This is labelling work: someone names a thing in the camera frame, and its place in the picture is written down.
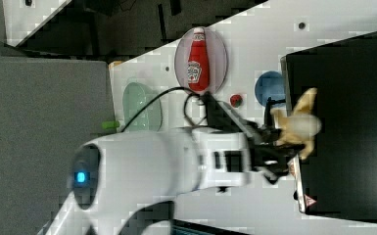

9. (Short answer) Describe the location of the red ketchup bottle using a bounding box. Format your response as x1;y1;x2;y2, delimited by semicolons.
187;27;210;92

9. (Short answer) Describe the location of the green toy lime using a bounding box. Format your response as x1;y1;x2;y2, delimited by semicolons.
102;120;120;129

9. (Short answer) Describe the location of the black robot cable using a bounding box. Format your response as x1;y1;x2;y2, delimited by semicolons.
120;86;209;133

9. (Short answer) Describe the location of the blue plastic cup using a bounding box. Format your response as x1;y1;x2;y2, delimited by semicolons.
255;71;285;107

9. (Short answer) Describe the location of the peeled toy banana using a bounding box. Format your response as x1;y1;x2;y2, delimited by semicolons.
270;88;321;161

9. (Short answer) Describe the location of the grey oval plate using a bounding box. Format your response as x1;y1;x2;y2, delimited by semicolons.
174;27;228;93

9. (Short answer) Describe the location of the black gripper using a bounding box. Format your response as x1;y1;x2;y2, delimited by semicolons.
251;125;303;183

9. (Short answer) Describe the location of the black toy oven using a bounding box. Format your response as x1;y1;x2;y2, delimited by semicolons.
281;31;377;223

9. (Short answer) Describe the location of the green colander bowl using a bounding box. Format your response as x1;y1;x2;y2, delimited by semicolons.
122;82;163;131

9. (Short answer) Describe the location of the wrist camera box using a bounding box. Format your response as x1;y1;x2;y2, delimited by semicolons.
201;92;259;138

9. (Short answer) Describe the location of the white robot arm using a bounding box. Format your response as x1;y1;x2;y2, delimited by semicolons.
37;127;296;235

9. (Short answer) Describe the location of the toy strawberry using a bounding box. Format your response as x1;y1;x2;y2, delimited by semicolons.
229;94;243;108

